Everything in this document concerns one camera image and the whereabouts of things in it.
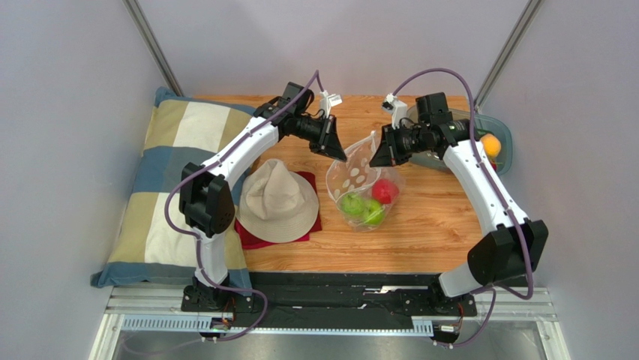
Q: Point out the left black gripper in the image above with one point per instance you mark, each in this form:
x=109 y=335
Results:
x=328 y=143

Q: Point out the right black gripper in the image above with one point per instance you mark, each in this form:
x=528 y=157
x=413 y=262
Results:
x=389 y=144

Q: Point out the red apple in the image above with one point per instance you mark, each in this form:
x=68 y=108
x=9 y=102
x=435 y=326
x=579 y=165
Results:
x=385 y=191

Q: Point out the clear polka dot zip bag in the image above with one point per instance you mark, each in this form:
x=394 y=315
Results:
x=356 y=176

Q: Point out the green artichoke toy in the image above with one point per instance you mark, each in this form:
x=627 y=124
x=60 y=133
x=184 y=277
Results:
x=352 y=204

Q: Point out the green apple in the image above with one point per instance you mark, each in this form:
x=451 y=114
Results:
x=374 y=213

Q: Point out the orange fruit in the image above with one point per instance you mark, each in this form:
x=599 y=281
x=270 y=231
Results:
x=492 y=145

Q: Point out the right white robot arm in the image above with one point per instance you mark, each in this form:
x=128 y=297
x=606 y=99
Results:
x=511 y=244

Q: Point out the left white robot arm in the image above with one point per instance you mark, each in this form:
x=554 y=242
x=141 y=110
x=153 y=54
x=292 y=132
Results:
x=205 y=190

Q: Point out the beige bucket hat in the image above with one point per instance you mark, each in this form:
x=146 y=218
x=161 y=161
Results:
x=276 y=204

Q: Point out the grey transparent plastic container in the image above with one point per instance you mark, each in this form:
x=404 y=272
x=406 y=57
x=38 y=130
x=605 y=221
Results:
x=484 y=124

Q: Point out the dark red cloth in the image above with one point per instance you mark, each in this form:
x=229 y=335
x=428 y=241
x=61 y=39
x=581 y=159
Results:
x=251 y=242

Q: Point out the plaid blue beige pillow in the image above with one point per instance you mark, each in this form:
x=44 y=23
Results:
x=182 y=130

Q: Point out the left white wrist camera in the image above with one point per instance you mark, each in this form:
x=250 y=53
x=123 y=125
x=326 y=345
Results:
x=328 y=101

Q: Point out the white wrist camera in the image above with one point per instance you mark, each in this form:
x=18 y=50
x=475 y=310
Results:
x=328 y=101
x=396 y=108

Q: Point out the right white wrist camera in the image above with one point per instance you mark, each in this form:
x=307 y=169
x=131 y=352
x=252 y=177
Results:
x=396 y=108

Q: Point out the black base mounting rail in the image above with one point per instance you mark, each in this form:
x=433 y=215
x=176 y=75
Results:
x=331 y=301

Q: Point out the right aluminium frame post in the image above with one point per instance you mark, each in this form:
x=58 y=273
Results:
x=508 y=49

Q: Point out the aluminium frame post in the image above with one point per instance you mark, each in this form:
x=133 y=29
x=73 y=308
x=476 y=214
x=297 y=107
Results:
x=508 y=49
x=146 y=32

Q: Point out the left aluminium frame post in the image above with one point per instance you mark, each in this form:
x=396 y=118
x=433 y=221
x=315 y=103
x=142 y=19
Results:
x=146 y=32

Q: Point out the aluminium base frame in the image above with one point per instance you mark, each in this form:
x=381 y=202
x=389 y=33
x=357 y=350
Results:
x=146 y=322

